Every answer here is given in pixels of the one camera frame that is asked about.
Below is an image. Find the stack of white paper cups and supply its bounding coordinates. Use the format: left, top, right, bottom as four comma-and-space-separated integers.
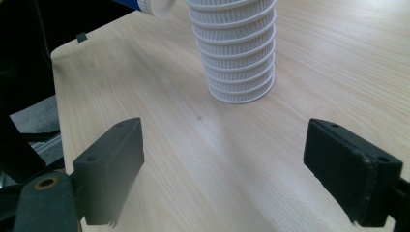
185, 0, 278, 105

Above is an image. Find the metal floor rail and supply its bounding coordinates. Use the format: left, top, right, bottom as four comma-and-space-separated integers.
29, 132, 65, 163

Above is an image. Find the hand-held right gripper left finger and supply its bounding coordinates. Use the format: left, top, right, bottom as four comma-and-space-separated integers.
72, 116, 146, 228

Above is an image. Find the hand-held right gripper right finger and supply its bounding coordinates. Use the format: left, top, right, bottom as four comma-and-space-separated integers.
303, 117, 404, 228

